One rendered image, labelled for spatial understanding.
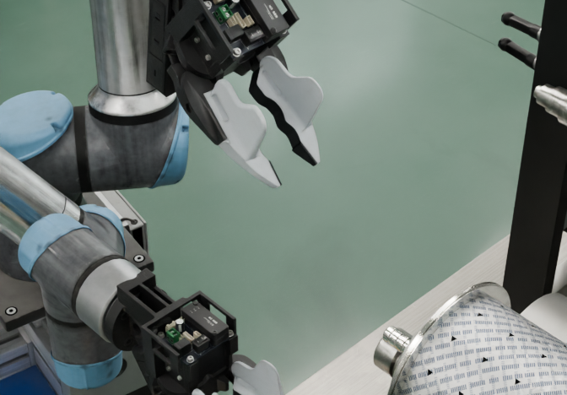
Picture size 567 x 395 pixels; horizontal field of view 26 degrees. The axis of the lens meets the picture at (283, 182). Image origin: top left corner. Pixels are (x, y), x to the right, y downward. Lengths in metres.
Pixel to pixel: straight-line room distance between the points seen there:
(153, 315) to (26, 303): 0.56
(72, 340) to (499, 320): 0.53
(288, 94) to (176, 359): 0.27
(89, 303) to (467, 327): 0.43
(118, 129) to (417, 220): 1.59
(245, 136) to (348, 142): 2.38
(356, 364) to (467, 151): 1.91
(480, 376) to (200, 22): 0.33
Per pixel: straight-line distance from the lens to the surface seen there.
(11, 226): 1.37
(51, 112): 1.61
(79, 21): 3.90
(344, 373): 1.45
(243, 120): 0.94
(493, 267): 1.60
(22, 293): 1.70
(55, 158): 1.60
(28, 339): 1.76
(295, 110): 0.98
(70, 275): 1.23
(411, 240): 3.01
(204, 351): 1.13
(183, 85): 0.95
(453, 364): 0.91
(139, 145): 1.59
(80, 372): 1.34
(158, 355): 1.14
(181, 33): 0.95
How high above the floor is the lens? 1.95
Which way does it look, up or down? 38 degrees down
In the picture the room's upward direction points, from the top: straight up
